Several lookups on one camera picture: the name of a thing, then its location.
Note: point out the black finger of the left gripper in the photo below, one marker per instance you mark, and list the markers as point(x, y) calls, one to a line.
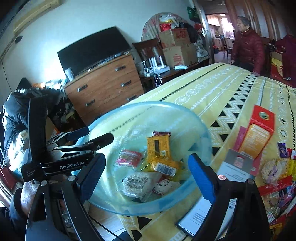
point(90, 147)
point(62, 139)

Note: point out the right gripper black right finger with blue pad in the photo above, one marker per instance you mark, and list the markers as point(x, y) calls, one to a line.
point(217, 191)

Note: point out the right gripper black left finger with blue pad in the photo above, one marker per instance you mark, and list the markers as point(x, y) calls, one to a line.
point(78, 189)

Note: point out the orange yellow snack packet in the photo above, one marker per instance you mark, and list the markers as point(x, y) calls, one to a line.
point(158, 145)

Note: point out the white red snack packet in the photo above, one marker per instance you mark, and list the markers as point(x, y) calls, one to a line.
point(165, 187)

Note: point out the person's left hand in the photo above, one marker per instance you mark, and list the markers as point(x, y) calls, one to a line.
point(28, 193)

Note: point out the white grey 377 box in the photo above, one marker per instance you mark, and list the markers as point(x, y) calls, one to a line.
point(236, 166)

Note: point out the small red clear packet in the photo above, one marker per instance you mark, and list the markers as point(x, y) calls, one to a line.
point(128, 158)

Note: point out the wooden chest of drawers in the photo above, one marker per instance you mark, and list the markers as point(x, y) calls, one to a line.
point(105, 88)

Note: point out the yellow barcode snack packet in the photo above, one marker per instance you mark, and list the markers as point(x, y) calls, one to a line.
point(166, 166)

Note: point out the clear sesame cracker packet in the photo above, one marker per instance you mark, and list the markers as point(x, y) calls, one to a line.
point(139, 184)

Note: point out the translucent blue plastic bowl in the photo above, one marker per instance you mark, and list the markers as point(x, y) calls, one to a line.
point(147, 167)

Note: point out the red orange tall box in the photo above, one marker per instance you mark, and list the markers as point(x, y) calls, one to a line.
point(258, 133)

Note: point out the black flat television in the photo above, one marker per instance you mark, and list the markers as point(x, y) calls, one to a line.
point(93, 49)

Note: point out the dark wooden side table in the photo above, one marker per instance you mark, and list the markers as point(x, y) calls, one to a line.
point(150, 83)

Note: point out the yellow patterned bed sheet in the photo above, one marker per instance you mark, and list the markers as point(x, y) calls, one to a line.
point(223, 97)

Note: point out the dark wooden chair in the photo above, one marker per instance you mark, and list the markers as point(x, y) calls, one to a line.
point(150, 49)

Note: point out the lower cardboard box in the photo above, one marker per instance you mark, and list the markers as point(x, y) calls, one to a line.
point(180, 55)

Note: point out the cardboard box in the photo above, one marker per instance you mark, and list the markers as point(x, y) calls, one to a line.
point(174, 37)
point(180, 55)

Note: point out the upper cardboard box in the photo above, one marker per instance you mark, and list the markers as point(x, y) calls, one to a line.
point(174, 37)

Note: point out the elderly woman red jacket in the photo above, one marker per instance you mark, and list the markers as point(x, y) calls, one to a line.
point(248, 49)

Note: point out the maroon coat on chair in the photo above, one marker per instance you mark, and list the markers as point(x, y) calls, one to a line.
point(283, 60)

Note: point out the wall air conditioner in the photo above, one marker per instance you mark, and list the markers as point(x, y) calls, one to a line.
point(30, 12)

